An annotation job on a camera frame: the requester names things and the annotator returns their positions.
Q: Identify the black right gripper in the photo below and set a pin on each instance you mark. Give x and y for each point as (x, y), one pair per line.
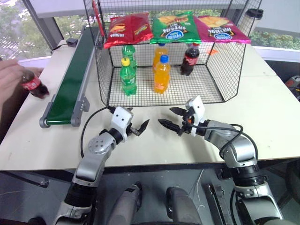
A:
(186, 124)

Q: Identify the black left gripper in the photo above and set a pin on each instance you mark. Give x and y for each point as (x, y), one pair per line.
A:
(132, 130)

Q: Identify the cola bottle red label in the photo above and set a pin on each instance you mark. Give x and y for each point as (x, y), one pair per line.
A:
(190, 59)
(35, 85)

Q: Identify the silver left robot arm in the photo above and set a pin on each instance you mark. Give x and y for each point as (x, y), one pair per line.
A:
(93, 161)

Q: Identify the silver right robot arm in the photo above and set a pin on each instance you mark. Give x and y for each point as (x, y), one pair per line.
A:
(239, 150)

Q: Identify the green conveyor belt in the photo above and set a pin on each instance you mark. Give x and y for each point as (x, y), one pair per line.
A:
(70, 77)

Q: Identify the person's bare hand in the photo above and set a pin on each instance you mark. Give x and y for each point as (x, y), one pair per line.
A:
(9, 75)

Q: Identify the green soda bottle yellow cap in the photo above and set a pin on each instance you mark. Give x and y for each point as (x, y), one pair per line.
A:
(128, 79)

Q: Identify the orange soda bottle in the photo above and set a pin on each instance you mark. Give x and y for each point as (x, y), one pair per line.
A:
(161, 77)
(159, 53)

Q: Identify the small orange object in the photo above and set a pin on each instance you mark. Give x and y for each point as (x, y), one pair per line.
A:
(212, 52)

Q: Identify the red chips bag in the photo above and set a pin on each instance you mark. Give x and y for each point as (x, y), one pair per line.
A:
(129, 30)

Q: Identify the green chips bag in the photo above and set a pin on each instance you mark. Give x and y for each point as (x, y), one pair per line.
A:
(174, 29)

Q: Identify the pink chips bag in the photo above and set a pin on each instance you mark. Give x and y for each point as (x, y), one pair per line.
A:
(218, 30)

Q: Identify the black power adapter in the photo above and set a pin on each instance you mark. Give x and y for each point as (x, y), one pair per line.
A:
(71, 42)

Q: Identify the white tumbler black lid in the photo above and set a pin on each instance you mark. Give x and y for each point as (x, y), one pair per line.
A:
(249, 22)

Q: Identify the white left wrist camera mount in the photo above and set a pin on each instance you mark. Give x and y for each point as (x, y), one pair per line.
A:
(120, 118)

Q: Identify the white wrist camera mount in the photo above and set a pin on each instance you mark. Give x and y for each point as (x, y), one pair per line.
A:
(197, 104)
(120, 118)

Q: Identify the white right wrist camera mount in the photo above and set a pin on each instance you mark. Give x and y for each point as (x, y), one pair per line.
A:
(197, 104)

